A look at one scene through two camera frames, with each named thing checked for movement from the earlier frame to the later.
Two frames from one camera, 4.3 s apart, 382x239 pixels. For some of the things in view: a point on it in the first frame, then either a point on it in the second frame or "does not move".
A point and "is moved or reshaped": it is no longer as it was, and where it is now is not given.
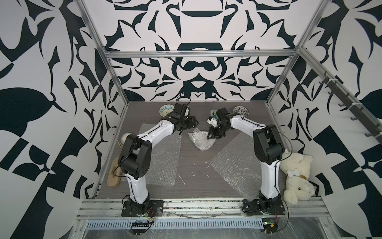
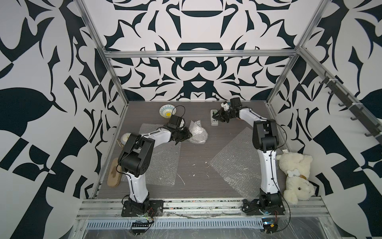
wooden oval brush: x=114 y=173 does not move
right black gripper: x=212 y=134 -> x=220 y=116
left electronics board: x=139 y=227 does not move
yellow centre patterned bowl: x=165 y=109 does not move
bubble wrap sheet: x=238 y=164 does not move
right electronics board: x=269 y=226 does not move
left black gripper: x=192 y=123 -> x=186 y=134
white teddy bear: x=296 y=167 does not move
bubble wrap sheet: x=200 y=139 is moved or reshaped
